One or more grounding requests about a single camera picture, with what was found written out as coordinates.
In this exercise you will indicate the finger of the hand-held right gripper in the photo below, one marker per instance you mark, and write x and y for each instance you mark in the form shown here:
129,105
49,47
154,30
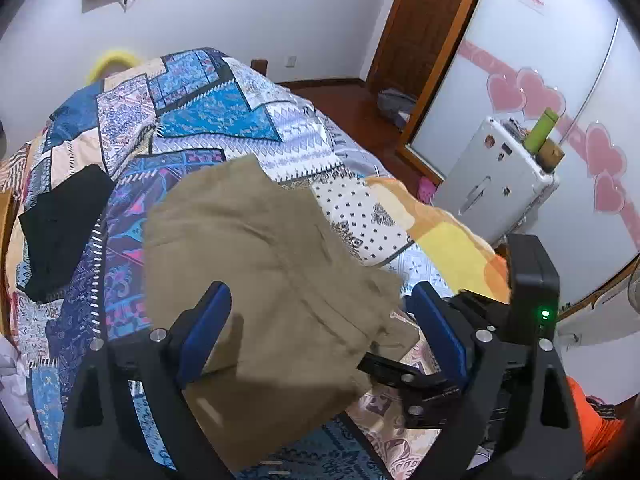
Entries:
430,412
395,370

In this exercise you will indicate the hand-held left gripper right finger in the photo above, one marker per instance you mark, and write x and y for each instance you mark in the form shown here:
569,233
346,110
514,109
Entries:
440,342

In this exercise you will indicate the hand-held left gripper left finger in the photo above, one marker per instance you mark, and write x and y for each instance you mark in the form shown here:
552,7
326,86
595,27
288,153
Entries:
205,337

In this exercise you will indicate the khaki pants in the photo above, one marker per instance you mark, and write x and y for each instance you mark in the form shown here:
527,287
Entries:
260,260

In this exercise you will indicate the black pants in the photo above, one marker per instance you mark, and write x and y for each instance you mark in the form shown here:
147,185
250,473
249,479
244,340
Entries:
60,235

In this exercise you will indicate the white appliance box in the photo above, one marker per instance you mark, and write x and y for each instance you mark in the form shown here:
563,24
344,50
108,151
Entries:
490,185

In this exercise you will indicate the brown box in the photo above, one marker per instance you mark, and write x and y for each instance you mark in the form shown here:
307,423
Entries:
551,156

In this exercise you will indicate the pink slipper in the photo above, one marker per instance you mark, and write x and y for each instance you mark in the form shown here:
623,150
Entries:
427,190

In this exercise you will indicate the person's orange clothing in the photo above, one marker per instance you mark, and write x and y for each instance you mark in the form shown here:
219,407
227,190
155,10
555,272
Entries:
595,425

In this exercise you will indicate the green roll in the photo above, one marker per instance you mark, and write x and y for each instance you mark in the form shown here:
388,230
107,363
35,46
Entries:
541,130

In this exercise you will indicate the white cloth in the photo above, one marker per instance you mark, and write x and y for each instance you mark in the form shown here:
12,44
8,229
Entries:
12,375

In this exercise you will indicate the patchwork printed blanket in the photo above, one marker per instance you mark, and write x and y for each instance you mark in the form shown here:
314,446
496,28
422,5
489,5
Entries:
225,120

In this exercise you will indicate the grey cloth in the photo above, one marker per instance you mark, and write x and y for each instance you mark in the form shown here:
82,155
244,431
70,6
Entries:
397,107

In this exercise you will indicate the white sliding wardrobe door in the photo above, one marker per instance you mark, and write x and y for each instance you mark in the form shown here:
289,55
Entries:
550,60

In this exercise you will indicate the wooden door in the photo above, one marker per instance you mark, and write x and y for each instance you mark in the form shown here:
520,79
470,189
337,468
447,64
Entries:
420,25

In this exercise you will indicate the wooden bed post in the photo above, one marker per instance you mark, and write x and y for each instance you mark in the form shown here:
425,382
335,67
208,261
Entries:
259,66

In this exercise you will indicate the wall socket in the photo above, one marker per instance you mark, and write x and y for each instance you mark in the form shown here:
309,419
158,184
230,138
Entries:
290,61

